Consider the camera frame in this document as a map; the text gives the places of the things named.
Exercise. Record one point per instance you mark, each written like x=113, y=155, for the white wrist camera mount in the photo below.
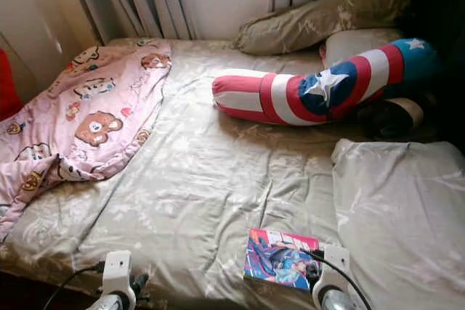
x=118, y=274
x=333, y=275

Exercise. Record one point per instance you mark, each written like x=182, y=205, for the plain white pillow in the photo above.
x=352, y=43

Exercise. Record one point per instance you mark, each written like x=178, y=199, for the beige floral pillow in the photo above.
x=407, y=208

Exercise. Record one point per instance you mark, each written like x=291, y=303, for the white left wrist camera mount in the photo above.
x=118, y=274

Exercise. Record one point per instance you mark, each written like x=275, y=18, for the bed with beige floral sheet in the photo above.
x=211, y=186

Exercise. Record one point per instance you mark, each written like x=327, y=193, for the red white blue star bolster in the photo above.
x=276, y=98

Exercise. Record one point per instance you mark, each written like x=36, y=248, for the red beanbag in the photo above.
x=9, y=85

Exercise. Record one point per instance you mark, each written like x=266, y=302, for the olive brown pillow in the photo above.
x=320, y=19

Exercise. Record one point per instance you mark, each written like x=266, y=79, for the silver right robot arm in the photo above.
x=338, y=301

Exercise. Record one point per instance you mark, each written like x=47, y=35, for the black and beige roll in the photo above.
x=396, y=117

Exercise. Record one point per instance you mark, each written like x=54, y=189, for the pink cartoon bear blanket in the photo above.
x=80, y=128

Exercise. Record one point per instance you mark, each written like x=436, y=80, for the colourful comic book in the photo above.
x=276, y=259

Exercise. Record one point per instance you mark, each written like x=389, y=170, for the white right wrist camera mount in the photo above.
x=333, y=275

